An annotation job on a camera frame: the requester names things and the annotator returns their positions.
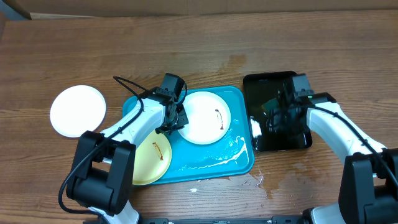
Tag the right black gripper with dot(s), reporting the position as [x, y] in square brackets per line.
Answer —
[277, 124]

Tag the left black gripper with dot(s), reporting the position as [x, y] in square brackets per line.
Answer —
[182, 120]

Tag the green yellow sponge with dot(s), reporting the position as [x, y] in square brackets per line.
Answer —
[270, 106]

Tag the white plate with stain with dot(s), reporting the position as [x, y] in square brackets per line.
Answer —
[77, 109]

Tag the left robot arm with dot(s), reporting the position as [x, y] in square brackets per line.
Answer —
[100, 180]

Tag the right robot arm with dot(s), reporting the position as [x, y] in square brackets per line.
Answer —
[368, 191]

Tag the black rectangular tray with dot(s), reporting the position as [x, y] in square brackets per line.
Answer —
[258, 89]

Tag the teal plastic tray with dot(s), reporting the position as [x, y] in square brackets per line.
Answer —
[231, 155]

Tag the yellow plate with stain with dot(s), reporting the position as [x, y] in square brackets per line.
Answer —
[153, 158]

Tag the cardboard backdrop panel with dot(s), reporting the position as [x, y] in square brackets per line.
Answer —
[121, 8]

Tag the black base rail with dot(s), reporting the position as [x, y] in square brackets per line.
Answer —
[217, 221]

